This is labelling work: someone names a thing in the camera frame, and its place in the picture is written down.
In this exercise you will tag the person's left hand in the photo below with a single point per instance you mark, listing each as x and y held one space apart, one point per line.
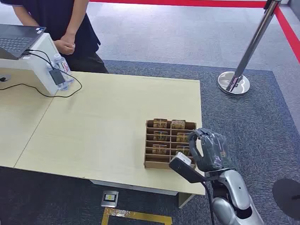
68 39

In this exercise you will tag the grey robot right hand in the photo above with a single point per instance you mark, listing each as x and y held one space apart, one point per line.
211 152

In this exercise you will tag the person's right hand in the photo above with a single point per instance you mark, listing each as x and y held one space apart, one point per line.
63 50

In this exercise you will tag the gold patterned card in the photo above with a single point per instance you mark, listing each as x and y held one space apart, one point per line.
160 135
182 137
178 124
182 150
160 123
159 149

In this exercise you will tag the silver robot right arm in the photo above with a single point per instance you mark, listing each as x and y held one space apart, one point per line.
234 189

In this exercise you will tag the person's right forearm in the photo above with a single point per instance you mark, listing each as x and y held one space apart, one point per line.
23 17

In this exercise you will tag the person's left forearm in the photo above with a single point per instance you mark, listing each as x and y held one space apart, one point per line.
76 18

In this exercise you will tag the person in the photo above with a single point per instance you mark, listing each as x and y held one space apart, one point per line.
58 15

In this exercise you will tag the wooden card rack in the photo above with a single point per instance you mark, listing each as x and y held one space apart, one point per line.
150 155

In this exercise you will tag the clear water bottle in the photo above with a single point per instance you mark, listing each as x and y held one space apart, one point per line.
63 66
62 87

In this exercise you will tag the flat black device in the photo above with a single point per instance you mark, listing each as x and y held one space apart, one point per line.
56 77

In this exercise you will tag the white laptop stand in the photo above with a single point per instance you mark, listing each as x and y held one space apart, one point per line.
37 66

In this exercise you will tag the dark blue rug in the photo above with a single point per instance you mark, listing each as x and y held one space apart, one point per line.
234 108

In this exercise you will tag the dark laptop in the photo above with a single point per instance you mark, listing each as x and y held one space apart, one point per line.
16 38

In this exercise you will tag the black round floor disc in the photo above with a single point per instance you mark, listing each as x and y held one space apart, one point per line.
287 198

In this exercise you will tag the yellow floor tape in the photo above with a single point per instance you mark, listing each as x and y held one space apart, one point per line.
131 214

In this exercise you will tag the metal floor socket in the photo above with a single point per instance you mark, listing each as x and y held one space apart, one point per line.
109 198

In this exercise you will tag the red barrier belt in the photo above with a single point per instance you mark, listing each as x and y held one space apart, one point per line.
178 2
289 34

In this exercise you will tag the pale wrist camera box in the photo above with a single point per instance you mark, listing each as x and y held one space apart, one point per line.
184 158

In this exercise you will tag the chrome stanchion post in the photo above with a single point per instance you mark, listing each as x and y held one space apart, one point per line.
255 40

